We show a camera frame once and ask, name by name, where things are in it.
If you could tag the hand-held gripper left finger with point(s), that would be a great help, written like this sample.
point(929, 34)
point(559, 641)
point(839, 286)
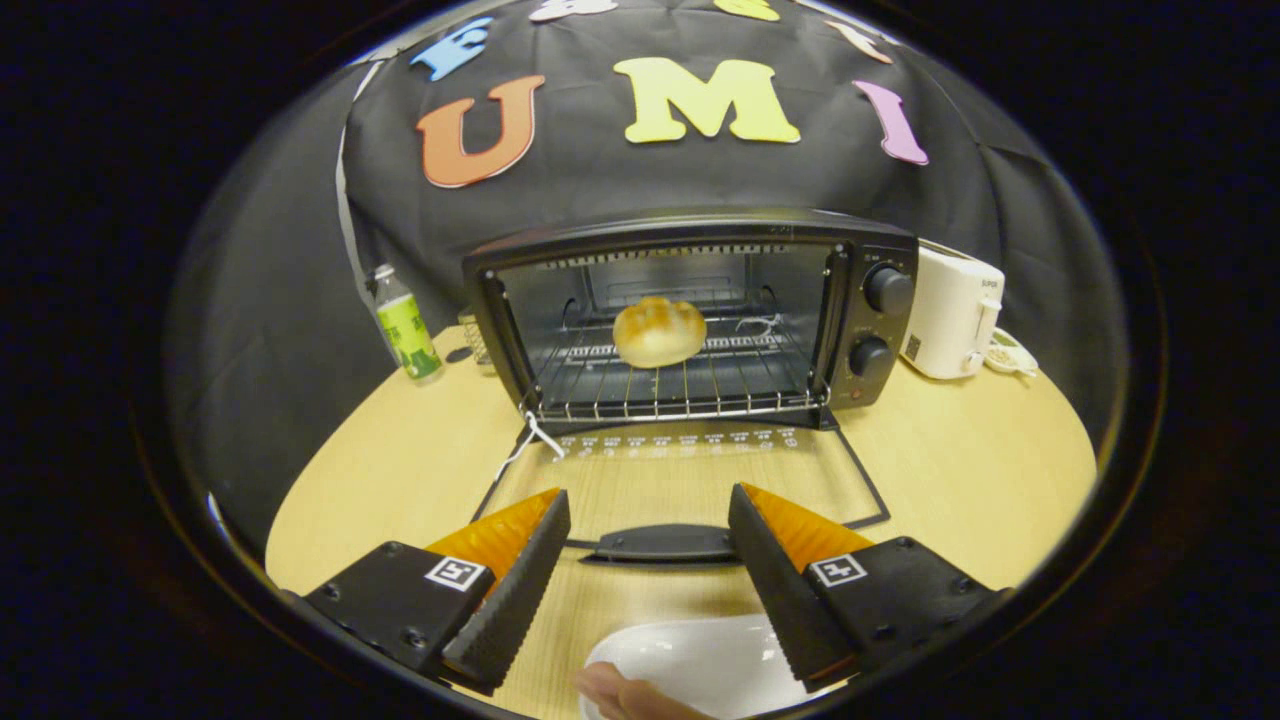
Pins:
point(520, 590)

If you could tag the white pop-up toaster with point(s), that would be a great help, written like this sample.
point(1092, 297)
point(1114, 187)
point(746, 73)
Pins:
point(950, 320)

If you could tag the small black cap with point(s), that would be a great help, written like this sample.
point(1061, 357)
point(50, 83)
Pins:
point(459, 354)

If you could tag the white divided snack dish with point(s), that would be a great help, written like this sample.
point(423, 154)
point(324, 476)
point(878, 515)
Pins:
point(1012, 355)

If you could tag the black backdrop cloth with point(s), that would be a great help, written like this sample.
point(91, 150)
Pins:
point(640, 170)

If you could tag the white square plate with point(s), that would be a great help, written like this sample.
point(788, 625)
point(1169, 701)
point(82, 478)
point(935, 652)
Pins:
point(700, 660)

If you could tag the black toaster oven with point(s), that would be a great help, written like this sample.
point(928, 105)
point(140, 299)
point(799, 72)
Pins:
point(700, 225)

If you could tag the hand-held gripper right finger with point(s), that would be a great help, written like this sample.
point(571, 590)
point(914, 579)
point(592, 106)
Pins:
point(780, 590)

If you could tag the green label plastic bottle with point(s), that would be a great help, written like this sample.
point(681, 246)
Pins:
point(410, 340)

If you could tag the small clear glass holder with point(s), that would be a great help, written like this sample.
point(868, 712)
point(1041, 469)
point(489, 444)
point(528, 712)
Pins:
point(472, 335)

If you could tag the golden bread bun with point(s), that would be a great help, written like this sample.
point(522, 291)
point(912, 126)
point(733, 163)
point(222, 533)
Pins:
point(660, 332)

